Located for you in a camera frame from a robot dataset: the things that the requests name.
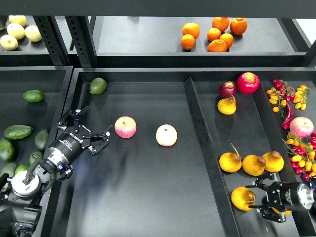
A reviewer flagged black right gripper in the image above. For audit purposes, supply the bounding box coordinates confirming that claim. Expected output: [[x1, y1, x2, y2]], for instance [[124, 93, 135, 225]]
[[245, 172, 304, 223]]

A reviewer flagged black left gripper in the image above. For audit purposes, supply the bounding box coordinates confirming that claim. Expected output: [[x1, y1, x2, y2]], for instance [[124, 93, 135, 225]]
[[49, 106, 113, 163]]

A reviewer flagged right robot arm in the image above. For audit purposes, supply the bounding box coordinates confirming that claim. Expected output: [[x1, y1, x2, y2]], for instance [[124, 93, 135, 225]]
[[247, 172, 316, 223]]

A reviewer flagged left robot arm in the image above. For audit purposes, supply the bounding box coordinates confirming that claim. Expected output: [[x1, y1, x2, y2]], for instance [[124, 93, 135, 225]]
[[0, 106, 113, 237]]

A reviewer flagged yellow pear right tray middle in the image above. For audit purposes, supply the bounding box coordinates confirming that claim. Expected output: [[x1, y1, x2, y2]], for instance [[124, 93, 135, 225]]
[[242, 155, 266, 176]]

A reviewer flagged yellow pear tray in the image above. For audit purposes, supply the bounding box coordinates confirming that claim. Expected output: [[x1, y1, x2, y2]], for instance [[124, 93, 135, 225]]
[[262, 151, 284, 172], [219, 143, 242, 173], [242, 155, 266, 176]]

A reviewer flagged yellow pear right tray left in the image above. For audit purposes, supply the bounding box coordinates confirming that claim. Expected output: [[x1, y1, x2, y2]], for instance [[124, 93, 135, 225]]
[[219, 143, 242, 173]]

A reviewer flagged green avocado lower tray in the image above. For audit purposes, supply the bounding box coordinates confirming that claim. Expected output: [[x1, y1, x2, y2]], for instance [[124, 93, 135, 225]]
[[29, 151, 43, 164]]

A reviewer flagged green avocado tray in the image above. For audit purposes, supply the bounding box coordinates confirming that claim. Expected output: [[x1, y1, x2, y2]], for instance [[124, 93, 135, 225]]
[[29, 151, 43, 164], [22, 89, 44, 103]]

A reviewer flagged green avocado at tray corner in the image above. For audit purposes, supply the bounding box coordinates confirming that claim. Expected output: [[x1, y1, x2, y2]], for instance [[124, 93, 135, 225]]
[[89, 78, 107, 95]]

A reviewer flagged green avocado upper left tray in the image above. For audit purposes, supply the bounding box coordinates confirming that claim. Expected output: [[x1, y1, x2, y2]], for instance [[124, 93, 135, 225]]
[[22, 89, 44, 103]]

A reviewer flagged dark green long avocado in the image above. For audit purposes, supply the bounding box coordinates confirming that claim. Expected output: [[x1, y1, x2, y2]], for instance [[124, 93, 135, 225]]
[[3, 124, 33, 140]]

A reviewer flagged dark avocado left edge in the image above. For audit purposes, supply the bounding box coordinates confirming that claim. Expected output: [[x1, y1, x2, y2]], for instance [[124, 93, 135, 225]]
[[0, 139, 16, 162]]

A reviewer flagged dark avocado bottom left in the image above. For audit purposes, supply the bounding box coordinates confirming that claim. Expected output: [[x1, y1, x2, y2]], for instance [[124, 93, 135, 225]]
[[0, 162, 18, 178]]

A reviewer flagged pale yellow pear right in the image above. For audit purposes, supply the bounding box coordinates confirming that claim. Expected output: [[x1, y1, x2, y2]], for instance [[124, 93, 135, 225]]
[[25, 25, 42, 42]]

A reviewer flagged pale yellow pear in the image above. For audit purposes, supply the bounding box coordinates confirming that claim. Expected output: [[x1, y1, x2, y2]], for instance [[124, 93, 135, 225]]
[[25, 25, 42, 42], [6, 23, 25, 40], [0, 35, 18, 51], [9, 15, 27, 27]]

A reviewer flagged pale yellow pear front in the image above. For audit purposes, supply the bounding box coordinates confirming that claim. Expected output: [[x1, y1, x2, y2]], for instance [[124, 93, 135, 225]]
[[0, 35, 18, 51]]

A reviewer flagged pale yellow pear middle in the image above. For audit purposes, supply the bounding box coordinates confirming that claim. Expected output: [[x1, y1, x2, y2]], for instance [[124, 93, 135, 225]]
[[6, 23, 25, 40]]

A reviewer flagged pale yellow pear top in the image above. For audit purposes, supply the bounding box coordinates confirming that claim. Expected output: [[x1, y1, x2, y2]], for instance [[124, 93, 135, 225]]
[[9, 15, 27, 27]]

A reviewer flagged pink apple left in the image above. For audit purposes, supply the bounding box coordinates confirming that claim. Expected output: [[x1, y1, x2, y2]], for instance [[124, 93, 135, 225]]
[[114, 116, 137, 139]]

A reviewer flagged black left tray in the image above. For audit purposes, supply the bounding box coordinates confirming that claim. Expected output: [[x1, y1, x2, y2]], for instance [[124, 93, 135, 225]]
[[0, 66, 74, 237]]

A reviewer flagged black tray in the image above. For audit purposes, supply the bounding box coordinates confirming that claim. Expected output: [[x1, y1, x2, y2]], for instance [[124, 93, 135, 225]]
[[37, 69, 316, 237], [0, 66, 74, 237]]

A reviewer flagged lower cherry tomato bunch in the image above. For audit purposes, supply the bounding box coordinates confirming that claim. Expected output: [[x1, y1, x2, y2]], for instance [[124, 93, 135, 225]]
[[284, 132, 316, 182]]

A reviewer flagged cherry tomato bunch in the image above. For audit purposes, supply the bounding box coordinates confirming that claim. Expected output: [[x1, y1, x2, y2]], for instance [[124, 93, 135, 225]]
[[284, 132, 316, 182], [266, 79, 310, 119]]

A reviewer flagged red chili pepper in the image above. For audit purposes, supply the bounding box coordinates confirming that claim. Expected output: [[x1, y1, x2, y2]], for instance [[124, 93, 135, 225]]
[[281, 103, 293, 129]]

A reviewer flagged pink apple right side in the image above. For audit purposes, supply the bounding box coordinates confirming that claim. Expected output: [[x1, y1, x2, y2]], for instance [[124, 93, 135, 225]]
[[289, 117, 314, 138]]

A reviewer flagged pale pink apple centre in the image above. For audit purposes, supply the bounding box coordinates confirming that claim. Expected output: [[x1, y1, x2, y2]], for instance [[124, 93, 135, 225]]
[[156, 124, 178, 147]]

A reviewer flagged black centre tray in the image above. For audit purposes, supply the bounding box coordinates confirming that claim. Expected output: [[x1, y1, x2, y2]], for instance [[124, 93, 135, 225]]
[[37, 69, 316, 237]]

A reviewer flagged black upper shelf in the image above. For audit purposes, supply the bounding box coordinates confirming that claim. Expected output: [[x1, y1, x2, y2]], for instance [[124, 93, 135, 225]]
[[0, 0, 316, 68]]

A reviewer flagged upper cherry tomato bunch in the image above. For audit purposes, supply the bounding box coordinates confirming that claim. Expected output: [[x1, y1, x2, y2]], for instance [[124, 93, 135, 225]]
[[266, 79, 310, 119]]

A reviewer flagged dark red apple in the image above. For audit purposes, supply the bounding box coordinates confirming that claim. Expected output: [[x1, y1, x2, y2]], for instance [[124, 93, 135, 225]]
[[218, 81, 237, 99]]

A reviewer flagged bright red apple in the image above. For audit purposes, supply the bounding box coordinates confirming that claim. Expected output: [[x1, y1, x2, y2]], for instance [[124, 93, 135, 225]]
[[237, 72, 260, 94]]

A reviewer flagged orange lower left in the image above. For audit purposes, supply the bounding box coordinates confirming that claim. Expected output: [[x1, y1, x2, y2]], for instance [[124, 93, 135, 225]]
[[180, 34, 196, 50]]

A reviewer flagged orange top left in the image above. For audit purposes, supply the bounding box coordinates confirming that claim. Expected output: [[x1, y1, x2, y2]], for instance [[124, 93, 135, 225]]
[[182, 22, 200, 39]]

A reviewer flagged orange front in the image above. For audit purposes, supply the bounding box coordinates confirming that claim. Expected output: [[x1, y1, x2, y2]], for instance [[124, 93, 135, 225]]
[[207, 39, 227, 52]]

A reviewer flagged dark avocado by tray wall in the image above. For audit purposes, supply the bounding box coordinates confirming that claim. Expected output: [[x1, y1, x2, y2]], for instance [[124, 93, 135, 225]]
[[35, 129, 49, 151]]

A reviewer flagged black shelf post right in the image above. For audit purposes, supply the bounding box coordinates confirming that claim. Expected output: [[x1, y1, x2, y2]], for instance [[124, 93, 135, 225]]
[[65, 16, 99, 68]]

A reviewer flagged black shelf post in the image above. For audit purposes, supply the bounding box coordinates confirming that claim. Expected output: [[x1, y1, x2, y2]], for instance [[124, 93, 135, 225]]
[[65, 16, 99, 68], [33, 15, 71, 66]]

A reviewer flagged black shelf post left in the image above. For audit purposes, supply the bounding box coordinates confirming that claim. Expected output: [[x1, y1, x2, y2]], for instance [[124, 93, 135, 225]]
[[33, 15, 71, 66]]

